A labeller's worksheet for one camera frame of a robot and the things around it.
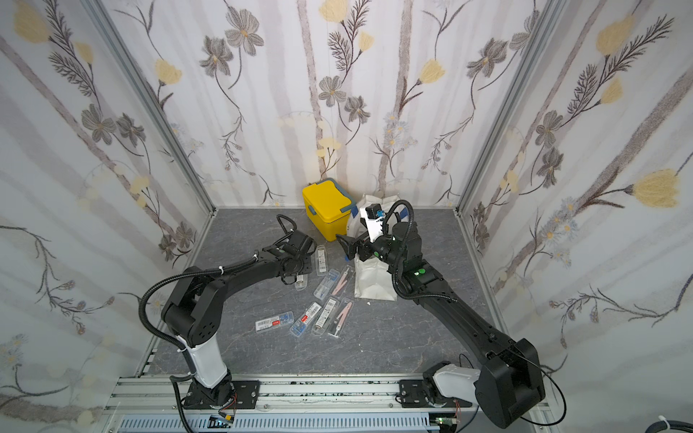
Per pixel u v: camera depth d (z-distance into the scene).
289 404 0.73
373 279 0.87
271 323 0.86
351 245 0.64
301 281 0.90
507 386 0.40
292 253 0.73
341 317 0.88
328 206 1.05
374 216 0.61
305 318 0.87
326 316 0.88
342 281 0.96
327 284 0.96
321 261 1.01
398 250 0.56
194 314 0.48
